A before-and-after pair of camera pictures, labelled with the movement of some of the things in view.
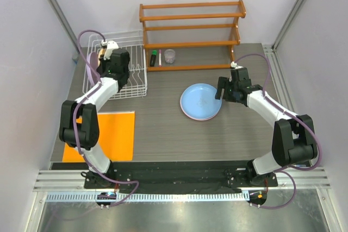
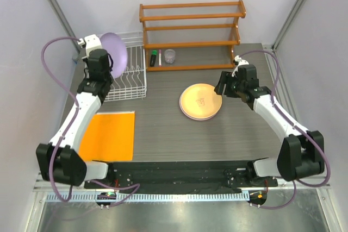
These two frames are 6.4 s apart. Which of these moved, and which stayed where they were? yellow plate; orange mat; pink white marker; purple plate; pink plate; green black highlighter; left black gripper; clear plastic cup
Moved: left black gripper; purple plate; yellow plate
Stayed: orange mat; pink plate; clear plastic cup; green black highlighter; pink white marker
